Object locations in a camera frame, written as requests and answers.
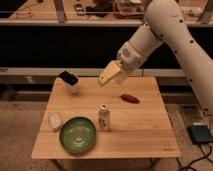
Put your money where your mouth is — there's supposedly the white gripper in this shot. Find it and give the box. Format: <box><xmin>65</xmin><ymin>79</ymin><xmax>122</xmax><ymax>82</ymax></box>
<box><xmin>98</xmin><ymin>42</ymin><xmax>146</xmax><ymax>86</ymax></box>

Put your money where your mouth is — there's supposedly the red chili pepper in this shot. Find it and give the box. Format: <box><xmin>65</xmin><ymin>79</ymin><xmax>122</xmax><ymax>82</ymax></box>
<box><xmin>120</xmin><ymin>94</ymin><xmax>140</xmax><ymax>104</ymax></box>

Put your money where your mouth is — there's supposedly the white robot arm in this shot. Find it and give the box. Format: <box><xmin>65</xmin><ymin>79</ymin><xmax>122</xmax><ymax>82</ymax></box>
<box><xmin>98</xmin><ymin>0</ymin><xmax>213</xmax><ymax>115</ymax></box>

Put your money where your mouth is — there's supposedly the white ceramic bottle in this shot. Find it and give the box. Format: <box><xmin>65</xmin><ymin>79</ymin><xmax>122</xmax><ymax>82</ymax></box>
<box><xmin>98</xmin><ymin>105</ymin><xmax>110</xmax><ymax>131</ymax></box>

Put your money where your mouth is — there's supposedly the green ceramic bowl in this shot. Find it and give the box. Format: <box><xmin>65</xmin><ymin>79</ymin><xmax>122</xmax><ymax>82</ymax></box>
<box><xmin>59</xmin><ymin>117</ymin><xmax>96</xmax><ymax>154</ymax></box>

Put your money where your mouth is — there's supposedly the white cup with black block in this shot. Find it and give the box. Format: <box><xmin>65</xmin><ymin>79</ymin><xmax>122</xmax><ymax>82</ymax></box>
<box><xmin>59</xmin><ymin>71</ymin><xmax>78</xmax><ymax>94</ymax></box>

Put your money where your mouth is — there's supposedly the wooden table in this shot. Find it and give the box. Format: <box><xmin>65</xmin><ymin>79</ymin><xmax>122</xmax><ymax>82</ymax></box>
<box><xmin>32</xmin><ymin>77</ymin><xmax>180</xmax><ymax>160</ymax></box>

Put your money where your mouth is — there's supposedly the brown tray on shelf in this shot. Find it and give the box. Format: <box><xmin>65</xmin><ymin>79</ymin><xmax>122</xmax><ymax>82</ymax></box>
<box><xmin>113</xmin><ymin>0</ymin><xmax>145</xmax><ymax>18</ymax></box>

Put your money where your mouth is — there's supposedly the black device on shelf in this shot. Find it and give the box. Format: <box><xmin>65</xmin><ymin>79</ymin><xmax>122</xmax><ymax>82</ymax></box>
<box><xmin>74</xmin><ymin>4</ymin><xmax>85</xmax><ymax>16</ymax></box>

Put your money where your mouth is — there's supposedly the white folded cloth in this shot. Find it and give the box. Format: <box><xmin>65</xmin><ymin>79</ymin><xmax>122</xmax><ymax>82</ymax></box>
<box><xmin>48</xmin><ymin>112</ymin><xmax>63</xmax><ymax>132</ymax></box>

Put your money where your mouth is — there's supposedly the black foot pedal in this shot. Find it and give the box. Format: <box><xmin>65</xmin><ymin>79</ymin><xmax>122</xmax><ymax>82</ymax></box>
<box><xmin>187</xmin><ymin>125</ymin><xmax>213</xmax><ymax>144</ymax></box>

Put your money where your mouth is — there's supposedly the black floor cable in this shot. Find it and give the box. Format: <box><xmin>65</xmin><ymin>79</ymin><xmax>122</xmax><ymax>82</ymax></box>
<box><xmin>176</xmin><ymin>143</ymin><xmax>213</xmax><ymax>171</ymax></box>

